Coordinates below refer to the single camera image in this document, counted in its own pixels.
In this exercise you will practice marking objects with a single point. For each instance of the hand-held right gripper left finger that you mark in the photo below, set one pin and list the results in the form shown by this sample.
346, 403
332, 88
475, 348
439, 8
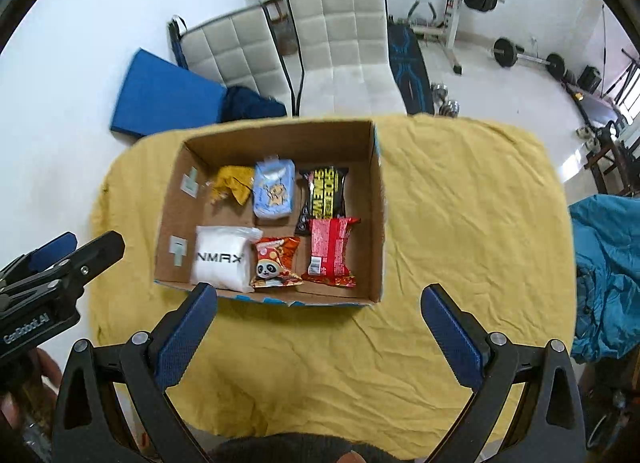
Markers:
185, 338

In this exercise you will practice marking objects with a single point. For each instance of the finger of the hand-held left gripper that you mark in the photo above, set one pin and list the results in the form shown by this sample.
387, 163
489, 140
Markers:
50, 250
97, 255

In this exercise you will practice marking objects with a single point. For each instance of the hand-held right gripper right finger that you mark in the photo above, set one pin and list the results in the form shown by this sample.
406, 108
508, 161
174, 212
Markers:
450, 338

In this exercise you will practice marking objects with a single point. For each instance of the white soft packet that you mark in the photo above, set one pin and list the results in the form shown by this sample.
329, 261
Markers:
220, 263

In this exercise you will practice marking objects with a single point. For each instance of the orange panda snack packet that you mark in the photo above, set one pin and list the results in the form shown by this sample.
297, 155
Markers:
275, 263

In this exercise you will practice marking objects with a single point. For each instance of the red snack packet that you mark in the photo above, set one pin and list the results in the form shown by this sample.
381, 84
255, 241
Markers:
330, 253

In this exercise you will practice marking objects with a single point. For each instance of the yellow snack packet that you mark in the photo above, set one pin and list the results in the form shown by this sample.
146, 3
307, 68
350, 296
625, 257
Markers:
232, 183

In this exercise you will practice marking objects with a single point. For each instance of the light blue tissue packet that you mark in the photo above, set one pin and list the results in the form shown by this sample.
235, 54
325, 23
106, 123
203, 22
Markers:
272, 190

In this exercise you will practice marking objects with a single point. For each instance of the black and yellow wipes packet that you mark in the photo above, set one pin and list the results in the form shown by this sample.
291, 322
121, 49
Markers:
325, 190

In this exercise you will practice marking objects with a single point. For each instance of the cardboard box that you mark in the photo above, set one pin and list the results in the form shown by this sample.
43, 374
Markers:
280, 143

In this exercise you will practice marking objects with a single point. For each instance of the person's left hand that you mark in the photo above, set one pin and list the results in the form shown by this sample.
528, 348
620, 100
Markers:
42, 378

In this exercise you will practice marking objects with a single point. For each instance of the yellow tablecloth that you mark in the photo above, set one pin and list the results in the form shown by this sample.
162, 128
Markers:
460, 233

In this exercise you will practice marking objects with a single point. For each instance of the blue quilted jacket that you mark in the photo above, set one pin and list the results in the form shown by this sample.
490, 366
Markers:
607, 273

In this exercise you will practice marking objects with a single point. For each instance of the blue foam mat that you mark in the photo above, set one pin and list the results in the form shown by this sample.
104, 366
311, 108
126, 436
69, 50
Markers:
165, 93

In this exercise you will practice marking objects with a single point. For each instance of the dark blue cloth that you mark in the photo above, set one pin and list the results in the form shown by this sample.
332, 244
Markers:
252, 105

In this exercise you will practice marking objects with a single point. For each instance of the chrome dumbbells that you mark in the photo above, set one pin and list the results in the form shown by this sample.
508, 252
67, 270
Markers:
447, 103

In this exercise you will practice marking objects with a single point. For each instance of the pair of shoes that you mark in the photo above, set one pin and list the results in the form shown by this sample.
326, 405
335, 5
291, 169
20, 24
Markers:
586, 135

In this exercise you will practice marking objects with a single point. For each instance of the dark wooden chair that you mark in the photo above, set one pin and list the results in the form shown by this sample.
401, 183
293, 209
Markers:
615, 158

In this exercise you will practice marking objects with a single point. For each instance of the white padded chair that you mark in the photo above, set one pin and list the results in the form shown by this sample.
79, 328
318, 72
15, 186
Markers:
345, 43
235, 53

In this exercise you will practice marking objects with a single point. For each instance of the black and blue weight bench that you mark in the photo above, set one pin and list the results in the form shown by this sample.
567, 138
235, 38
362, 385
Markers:
407, 68

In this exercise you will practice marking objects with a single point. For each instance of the black treadmill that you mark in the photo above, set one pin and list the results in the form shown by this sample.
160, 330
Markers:
597, 105

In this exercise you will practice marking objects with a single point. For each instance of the short barbell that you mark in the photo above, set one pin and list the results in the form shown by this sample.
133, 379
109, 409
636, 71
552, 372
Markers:
507, 50

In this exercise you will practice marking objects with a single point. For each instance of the black speaker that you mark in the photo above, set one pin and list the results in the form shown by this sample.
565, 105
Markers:
590, 78

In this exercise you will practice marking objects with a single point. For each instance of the small brown stool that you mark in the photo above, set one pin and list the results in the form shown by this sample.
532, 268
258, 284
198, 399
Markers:
277, 18

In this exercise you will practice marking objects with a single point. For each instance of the black metal stand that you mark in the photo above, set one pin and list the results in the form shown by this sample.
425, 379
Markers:
629, 78

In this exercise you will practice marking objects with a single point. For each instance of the white barbell rack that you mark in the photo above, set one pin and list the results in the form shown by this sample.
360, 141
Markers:
455, 18

